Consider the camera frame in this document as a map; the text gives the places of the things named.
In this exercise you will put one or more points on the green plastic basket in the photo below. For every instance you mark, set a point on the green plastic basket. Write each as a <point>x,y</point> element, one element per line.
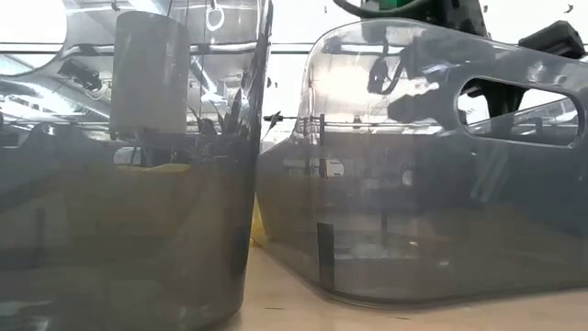
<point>390,5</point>

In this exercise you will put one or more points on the smoky grey transparent basket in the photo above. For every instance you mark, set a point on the smoky grey transparent basket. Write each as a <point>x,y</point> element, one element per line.
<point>138,257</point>
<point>413,220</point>

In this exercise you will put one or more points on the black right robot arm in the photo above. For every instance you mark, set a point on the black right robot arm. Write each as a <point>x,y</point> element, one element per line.
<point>459,16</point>

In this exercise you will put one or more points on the dark leafy plant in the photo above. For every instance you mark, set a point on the dark leafy plant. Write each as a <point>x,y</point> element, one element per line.
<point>229,117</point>

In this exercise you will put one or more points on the yellow plastic basket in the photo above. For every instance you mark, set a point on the yellow plastic basket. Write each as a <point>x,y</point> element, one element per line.
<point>258,225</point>

